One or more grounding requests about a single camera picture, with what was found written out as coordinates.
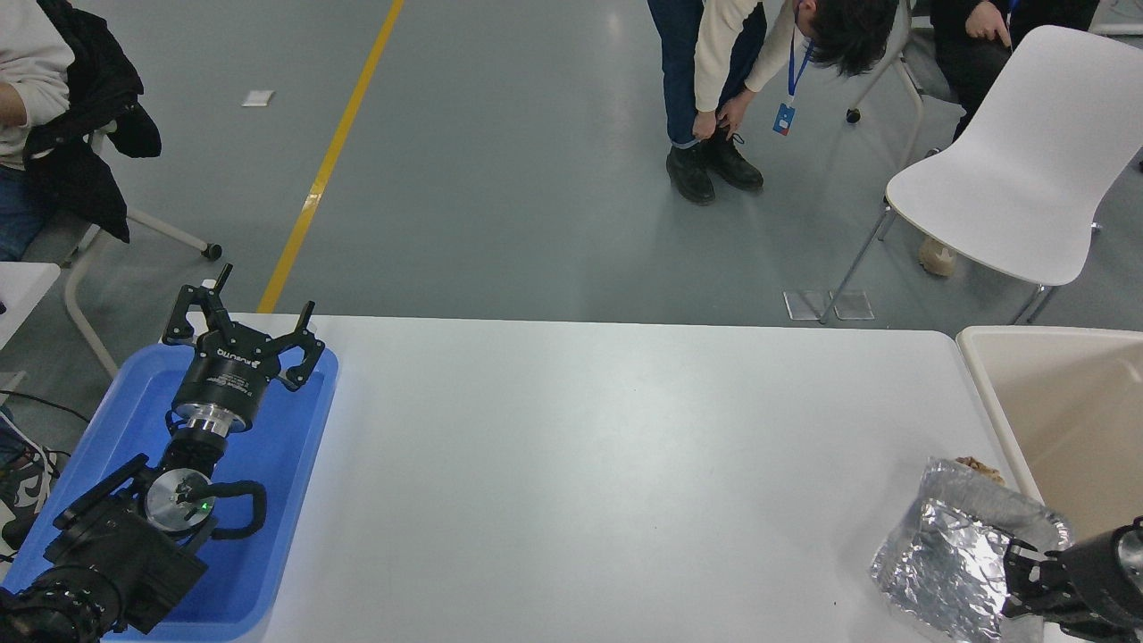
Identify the clear square floor plate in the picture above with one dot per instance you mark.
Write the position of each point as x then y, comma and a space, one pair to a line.
855, 304
806, 305

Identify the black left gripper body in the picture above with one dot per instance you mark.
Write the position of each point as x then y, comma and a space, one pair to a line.
232, 375

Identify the white side table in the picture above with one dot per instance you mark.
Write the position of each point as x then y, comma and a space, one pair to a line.
22, 295

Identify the silver foil plate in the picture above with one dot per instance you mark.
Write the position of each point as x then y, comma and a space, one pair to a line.
946, 563

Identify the white shell chair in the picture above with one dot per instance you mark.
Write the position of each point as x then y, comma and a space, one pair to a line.
1018, 179

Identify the large pale bin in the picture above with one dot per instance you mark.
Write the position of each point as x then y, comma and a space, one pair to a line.
1063, 420

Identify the person beside black jacket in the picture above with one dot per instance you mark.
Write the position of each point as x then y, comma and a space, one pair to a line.
31, 54

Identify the black and white shoe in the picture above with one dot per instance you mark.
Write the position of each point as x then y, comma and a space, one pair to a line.
27, 487

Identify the small beige rounded object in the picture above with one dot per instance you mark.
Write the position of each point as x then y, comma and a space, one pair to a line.
938, 257

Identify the white frame wheeled chair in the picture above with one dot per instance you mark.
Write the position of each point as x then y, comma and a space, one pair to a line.
170, 228

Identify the person's hand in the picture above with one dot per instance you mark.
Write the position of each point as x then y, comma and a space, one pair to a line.
737, 109
987, 25
11, 105
704, 123

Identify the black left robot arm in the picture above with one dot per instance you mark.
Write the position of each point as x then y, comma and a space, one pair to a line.
116, 554

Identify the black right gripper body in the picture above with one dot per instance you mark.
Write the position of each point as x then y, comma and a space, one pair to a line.
1103, 585

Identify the blue plastic tray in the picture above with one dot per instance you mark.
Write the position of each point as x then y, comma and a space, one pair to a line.
286, 464

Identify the black jacket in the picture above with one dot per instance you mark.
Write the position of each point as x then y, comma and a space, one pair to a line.
89, 89

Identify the grey wheeled chair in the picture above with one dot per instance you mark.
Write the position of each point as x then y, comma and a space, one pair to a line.
924, 76

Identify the walking person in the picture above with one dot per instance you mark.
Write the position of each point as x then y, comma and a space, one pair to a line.
723, 45

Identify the white paper scrap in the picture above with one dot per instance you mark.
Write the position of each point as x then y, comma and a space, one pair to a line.
258, 98

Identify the person in dark top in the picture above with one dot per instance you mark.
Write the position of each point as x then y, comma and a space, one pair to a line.
964, 67

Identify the crumpled tan paper ball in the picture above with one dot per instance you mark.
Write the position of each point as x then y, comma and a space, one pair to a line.
978, 465

